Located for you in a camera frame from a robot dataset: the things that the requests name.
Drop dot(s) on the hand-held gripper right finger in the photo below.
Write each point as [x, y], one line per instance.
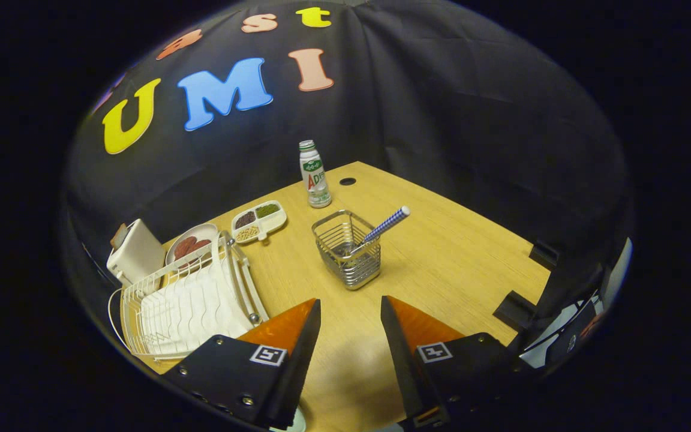
[402, 372]

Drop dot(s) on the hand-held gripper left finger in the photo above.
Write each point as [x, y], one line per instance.
[300, 366]

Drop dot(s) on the pale green plate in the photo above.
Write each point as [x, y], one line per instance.
[296, 423]

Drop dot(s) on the white dish rack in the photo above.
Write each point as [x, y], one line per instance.
[183, 312]

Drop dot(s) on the white divided dish with grains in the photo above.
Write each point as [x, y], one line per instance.
[267, 223]

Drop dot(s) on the white plate with meat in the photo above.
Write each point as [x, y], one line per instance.
[201, 231]

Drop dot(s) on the black table clamp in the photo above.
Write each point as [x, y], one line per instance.
[513, 310]
[542, 255]

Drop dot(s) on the reddish meat patty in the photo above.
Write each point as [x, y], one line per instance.
[185, 247]
[203, 245]

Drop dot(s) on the white and black device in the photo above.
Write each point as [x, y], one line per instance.
[561, 342]

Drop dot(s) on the white drink bottle green label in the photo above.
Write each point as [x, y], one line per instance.
[315, 177]

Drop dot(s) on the white toaster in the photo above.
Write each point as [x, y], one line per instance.
[138, 255]

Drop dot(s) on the toast slice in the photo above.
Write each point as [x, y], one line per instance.
[119, 236]

